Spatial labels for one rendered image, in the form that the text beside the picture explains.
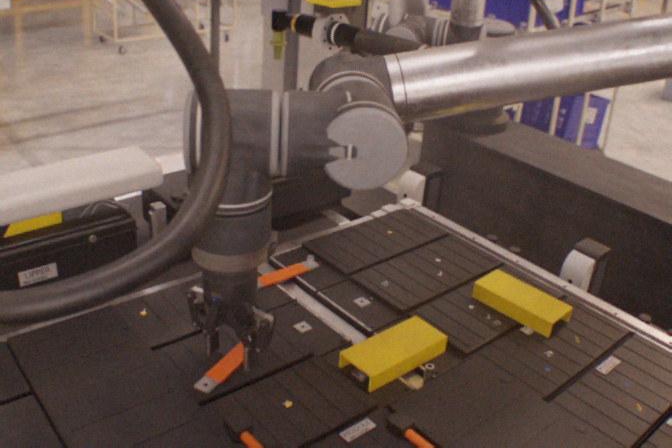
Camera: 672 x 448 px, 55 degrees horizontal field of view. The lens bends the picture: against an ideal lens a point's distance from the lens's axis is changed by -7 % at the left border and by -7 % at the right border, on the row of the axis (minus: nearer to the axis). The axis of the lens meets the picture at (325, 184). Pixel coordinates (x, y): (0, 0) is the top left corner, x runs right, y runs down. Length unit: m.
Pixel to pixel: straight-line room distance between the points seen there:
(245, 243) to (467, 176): 1.56
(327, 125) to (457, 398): 0.43
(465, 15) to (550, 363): 1.26
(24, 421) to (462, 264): 0.81
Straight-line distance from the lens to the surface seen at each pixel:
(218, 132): 0.65
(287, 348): 1.05
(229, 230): 0.84
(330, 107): 0.81
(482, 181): 2.30
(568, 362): 1.12
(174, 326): 1.10
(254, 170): 0.81
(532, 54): 1.00
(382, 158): 0.81
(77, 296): 0.57
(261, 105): 0.80
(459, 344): 1.10
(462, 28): 2.11
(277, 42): 1.54
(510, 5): 3.48
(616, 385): 1.10
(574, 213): 2.13
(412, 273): 1.26
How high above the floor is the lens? 1.66
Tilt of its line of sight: 24 degrees down
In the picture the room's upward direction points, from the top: 4 degrees clockwise
